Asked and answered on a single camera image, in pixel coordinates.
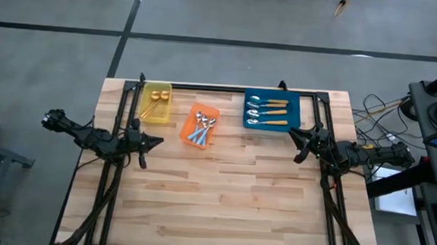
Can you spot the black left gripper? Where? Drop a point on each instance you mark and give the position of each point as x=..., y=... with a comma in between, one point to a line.
x=135, y=142

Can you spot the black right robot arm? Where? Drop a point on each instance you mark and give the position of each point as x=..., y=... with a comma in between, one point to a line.
x=372, y=154

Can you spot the gray metal table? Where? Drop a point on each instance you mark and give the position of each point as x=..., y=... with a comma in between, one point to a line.
x=7, y=155

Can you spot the blue plastic bin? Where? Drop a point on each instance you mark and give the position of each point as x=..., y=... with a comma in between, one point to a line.
x=294, y=119

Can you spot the gray equipment cart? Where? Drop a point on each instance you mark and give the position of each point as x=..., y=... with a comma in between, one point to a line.
x=418, y=112

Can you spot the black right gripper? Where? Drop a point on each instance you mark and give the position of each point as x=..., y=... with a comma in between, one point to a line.
x=316, y=145

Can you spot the black metal beam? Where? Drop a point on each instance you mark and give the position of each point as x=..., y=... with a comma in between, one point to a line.
x=397, y=183

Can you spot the orange translucent plastic bin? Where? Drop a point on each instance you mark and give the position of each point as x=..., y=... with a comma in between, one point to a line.
x=187, y=134

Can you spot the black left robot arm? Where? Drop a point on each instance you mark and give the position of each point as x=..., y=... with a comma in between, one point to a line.
x=88, y=137

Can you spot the yellow translucent plastic bin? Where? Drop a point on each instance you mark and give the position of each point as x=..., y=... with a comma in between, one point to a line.
x=162, y=113

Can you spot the black metal table frame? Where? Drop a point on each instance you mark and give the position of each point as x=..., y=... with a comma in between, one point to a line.
x=205, y=88

